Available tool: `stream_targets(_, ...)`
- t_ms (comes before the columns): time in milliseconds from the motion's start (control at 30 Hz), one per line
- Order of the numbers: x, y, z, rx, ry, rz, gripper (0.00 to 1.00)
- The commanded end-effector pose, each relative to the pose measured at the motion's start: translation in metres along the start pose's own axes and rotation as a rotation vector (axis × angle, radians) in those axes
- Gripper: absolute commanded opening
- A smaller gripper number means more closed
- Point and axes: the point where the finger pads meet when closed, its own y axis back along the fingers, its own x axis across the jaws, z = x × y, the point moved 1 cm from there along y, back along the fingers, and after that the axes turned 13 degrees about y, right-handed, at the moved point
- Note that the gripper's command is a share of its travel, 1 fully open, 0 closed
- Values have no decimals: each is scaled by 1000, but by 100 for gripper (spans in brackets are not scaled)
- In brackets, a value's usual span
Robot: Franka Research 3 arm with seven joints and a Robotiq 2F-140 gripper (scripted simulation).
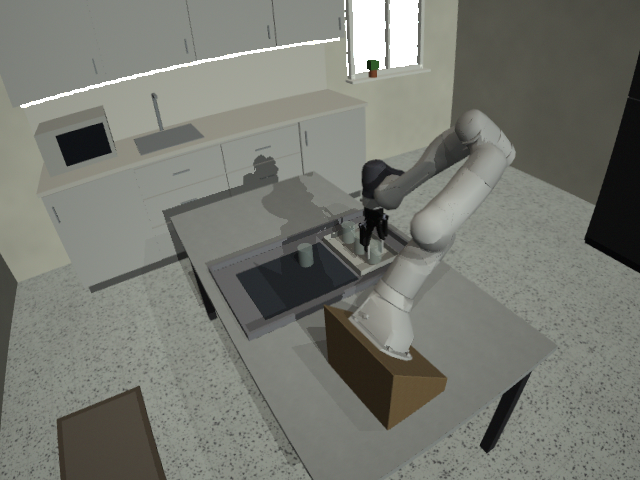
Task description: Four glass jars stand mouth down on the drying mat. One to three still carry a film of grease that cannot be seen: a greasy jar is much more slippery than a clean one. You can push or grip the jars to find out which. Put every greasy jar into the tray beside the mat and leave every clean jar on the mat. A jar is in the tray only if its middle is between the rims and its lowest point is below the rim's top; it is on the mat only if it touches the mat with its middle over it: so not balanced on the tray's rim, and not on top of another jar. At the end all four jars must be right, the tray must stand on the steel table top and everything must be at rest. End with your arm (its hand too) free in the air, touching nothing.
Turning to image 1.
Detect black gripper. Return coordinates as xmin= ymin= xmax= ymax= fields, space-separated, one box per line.
xmin=358 ymin=207 xmax=389 ymax=259

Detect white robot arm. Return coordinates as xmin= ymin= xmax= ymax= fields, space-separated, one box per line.
xmin=348 ymin=109 xmax=516 ymax=361

